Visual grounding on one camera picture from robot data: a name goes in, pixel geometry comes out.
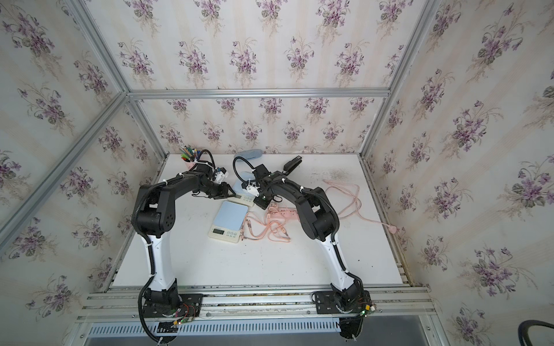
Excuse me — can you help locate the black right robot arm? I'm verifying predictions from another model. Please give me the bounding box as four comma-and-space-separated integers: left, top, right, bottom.
232, 156, 364, 312

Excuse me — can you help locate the black stapler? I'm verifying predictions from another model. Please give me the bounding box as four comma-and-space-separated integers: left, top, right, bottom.
282, 156, 302, 175

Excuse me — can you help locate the pink power strip cord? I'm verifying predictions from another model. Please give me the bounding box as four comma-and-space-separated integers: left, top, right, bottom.
322, 179, 398, 235

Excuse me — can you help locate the coloured pens bundle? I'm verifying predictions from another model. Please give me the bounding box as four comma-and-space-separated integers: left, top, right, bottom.
180, 146, 201, 163

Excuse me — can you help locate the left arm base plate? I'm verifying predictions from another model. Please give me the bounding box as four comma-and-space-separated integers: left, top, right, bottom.
143, 294, 204, 319

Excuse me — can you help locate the pink multi-head charging cable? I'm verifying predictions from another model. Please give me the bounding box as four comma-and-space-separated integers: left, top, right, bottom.
239, 206, 300, 244

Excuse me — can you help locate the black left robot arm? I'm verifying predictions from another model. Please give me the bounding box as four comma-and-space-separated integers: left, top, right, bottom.
131, 149, 237, 309

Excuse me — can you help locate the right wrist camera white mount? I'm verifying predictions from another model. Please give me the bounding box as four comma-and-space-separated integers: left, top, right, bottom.
241, 180, 260, 197

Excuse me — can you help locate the aluminium rail frame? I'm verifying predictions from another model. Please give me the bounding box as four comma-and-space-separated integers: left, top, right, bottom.
76, 285, 437, 322

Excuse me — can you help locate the pink power strip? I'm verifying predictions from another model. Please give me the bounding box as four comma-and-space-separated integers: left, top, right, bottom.
266, 207, 300, 221

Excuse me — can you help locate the blue fabric pencil case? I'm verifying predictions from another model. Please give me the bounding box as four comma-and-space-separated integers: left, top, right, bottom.
235, 149, 263, 160

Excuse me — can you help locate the pink pen holder cup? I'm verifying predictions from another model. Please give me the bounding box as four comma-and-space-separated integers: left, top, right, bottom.
185, 161, 198, 170

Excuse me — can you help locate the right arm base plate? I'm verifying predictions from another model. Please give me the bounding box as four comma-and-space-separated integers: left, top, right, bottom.
311, 291, 377, 317

